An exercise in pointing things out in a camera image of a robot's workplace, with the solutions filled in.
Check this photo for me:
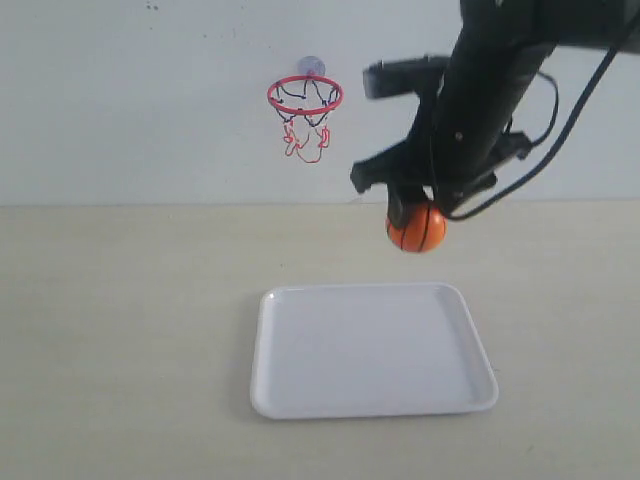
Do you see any red mini basketball hoop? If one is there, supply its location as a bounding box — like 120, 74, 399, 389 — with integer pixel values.
266, 72, 344, 165

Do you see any white plastic tray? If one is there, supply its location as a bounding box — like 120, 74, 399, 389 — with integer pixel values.
250, 282, 499, 420

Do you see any small orange basketball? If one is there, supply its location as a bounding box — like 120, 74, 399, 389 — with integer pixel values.
385, 202, 447, 254

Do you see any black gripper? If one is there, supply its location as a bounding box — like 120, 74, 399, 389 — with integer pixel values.
350, 127, 531, 229

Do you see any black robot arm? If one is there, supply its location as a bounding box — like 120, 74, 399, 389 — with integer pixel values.
351, 1, 639, 229

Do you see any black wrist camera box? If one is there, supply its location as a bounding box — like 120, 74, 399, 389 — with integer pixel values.
363, 55, 449, 100

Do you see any clear suction cup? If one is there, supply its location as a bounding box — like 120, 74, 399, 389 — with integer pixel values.
296, 55, 326, 77

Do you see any black cable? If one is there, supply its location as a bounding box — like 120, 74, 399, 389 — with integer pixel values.
439, 0, 640, 223

